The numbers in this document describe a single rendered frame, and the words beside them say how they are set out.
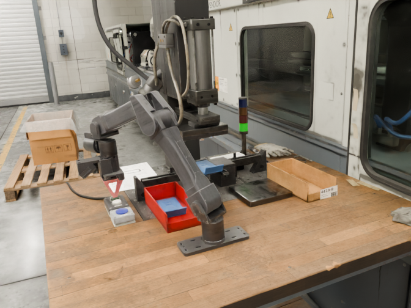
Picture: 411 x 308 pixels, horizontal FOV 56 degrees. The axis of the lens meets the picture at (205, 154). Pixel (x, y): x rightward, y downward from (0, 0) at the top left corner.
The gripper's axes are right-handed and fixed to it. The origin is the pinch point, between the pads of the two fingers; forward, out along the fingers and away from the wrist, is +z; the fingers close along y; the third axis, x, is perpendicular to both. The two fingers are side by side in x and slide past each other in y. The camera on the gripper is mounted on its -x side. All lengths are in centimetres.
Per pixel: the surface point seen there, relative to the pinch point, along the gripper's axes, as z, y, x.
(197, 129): -18.8, 2.6, 31.5
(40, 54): -30, -919, 6
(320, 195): 4, 30, 64
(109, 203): 1.8, 2.1, -2.6
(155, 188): 0.1, 1.9, 13.8
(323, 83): -26, -11, 99
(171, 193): 3.3, 1.9, 19.7
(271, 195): 3, 23, 49
